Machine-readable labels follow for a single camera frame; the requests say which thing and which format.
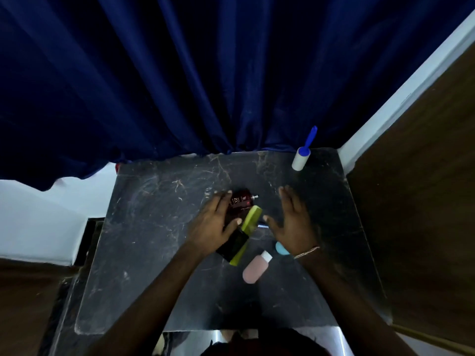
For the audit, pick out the person's left hand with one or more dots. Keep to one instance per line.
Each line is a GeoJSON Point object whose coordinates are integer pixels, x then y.
{"type": "Point", "coordinates": [209, 229]}

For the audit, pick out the dark blue curtain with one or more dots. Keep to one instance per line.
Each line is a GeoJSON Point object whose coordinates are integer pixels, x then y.
{"type": "Point", "coordinates": [185, 70]}

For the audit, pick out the person's dark clothing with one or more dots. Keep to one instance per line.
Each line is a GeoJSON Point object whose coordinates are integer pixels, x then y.
{"type": "Point", "coordinates": [267, 344]}

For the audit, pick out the person's right thumb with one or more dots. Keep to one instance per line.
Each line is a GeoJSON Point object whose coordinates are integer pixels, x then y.
{"type": "Point", "coordinates": [272, 224]}

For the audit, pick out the light blue round object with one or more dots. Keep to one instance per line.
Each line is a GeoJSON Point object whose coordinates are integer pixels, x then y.
{"type": "Point", "coordinates": [282, 249]}

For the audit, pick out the brown wooden door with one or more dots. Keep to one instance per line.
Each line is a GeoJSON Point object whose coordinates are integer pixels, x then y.
{"type": "Point", "coordinates": [426, 203]}

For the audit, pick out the person's right hand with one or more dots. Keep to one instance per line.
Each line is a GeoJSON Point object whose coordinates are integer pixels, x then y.
{"type": "Point", "coordinates": [297, 229]}

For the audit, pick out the green and black case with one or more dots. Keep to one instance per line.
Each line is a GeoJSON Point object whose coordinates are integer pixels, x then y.
{"type": "Point", "coordinates": [241, 237]}

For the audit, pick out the pink bottle white cap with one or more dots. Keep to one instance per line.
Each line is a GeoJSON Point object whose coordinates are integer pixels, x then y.
{"type": "Point", "coordinates": [255, 269]}

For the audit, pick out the dark red perfume bottle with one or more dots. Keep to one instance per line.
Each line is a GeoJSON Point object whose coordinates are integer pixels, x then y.
{"type": "Point", "coordinates": [241, 200]}

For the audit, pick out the white door frame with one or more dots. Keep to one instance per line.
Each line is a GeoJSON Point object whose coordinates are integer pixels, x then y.
{"type": "Point", "coordinates": [400, 96]}

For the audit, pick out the person's left thumb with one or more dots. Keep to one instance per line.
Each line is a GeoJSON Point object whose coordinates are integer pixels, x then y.
{"type": "Point", "coordinates": [233, 225]}

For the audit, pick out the person's left forearm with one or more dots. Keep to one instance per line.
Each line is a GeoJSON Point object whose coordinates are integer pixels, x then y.
{"type": "Point", "coordinates": [156, 300]}

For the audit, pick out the brown wooden panel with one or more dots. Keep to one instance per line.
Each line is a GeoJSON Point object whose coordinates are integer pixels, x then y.
{"type": "Point", "coordinates": [29, 304]}

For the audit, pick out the person's right forearm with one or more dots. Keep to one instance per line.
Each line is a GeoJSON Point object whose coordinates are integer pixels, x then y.
{"type": "Point", "coordinates": [345, 304]}

